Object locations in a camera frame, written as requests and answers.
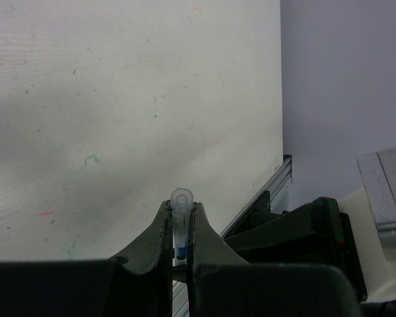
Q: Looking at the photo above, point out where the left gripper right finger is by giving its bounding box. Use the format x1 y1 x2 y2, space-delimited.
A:
186 203 248 316

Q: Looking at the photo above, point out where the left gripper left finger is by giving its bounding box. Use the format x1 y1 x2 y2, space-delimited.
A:
112 201 173 316

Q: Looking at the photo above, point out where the clear pen cap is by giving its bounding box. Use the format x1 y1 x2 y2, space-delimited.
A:
170 188 194 265

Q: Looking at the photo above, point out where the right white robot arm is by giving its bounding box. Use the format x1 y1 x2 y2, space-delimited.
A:
212 197 367 316

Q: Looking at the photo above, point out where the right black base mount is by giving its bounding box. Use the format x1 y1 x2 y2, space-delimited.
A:
240 191 284 230

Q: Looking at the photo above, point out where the aluminium front rail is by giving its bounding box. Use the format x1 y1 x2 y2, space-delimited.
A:
172 155 292 316

